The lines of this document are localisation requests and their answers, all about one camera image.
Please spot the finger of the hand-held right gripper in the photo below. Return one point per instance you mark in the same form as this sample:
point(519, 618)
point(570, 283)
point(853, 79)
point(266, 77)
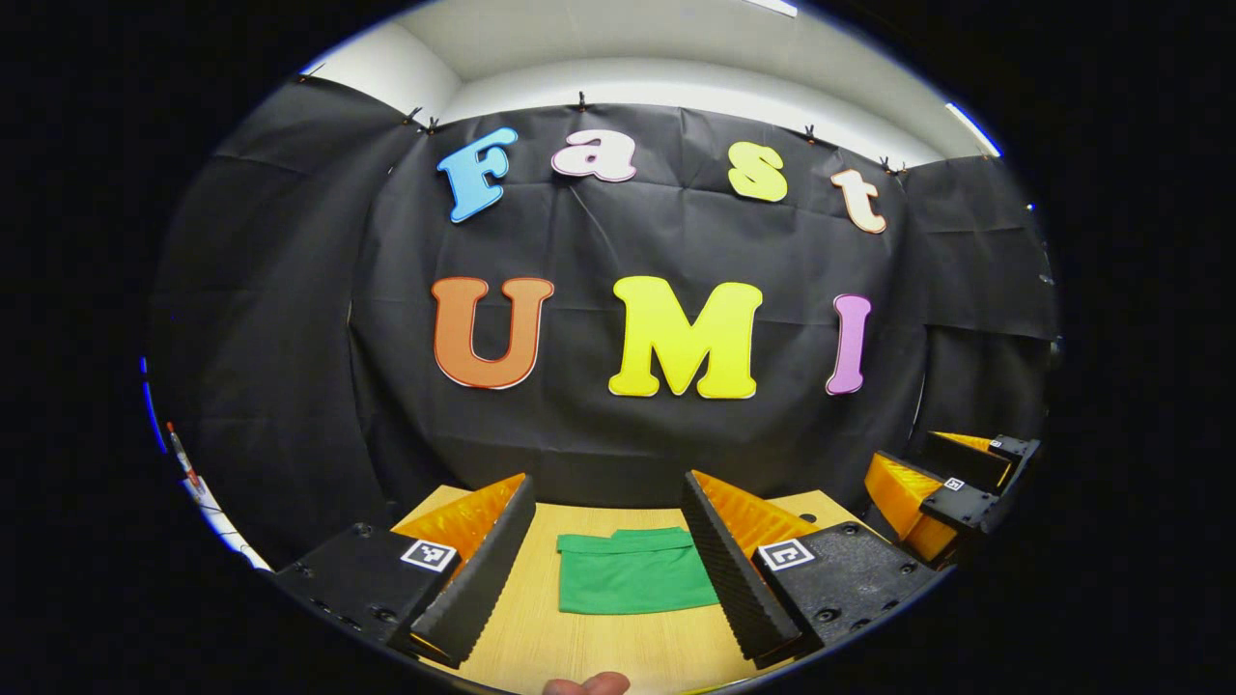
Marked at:
point(966, 507)
point(966, 456)

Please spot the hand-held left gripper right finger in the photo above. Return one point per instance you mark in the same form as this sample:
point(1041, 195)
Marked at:
point(729, 579)

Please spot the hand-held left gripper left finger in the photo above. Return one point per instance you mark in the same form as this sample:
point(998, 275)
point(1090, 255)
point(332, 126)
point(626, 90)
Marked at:
point(480, 579)

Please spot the green T-shirt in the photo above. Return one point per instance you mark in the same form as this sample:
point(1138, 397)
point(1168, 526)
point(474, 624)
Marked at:
point(628, 579)

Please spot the white side desk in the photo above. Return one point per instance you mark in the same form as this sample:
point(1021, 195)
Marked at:
point(227, 531)

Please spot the red-capped plastic bottle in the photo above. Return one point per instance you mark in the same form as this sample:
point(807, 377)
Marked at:
point(181, 456)

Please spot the black backdrop cloth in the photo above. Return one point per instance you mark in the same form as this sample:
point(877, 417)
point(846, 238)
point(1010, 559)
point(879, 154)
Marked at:
point(599, 241)

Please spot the ceiling light panel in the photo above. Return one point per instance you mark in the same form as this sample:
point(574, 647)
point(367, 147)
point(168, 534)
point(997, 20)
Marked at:
point(772, 6)

